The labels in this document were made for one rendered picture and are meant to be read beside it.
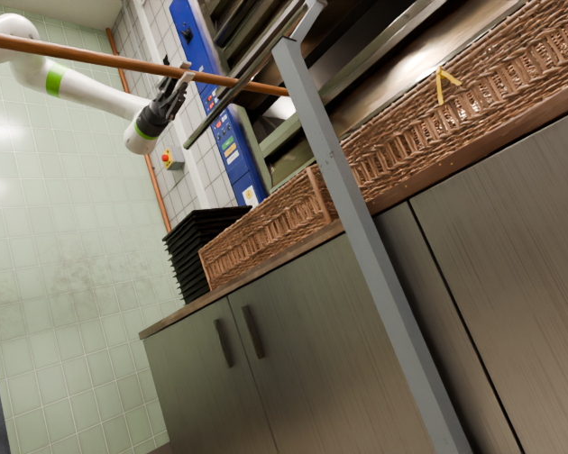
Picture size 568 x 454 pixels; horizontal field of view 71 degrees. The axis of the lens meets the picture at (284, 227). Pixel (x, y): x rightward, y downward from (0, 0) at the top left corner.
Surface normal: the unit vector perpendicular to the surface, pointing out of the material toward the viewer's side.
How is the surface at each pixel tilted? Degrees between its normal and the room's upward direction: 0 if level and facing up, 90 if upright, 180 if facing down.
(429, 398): 90
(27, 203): 90
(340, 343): 90
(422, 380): 90
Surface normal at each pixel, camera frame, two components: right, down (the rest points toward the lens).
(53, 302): 0.62, -0.40
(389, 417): -0.70, 0.09
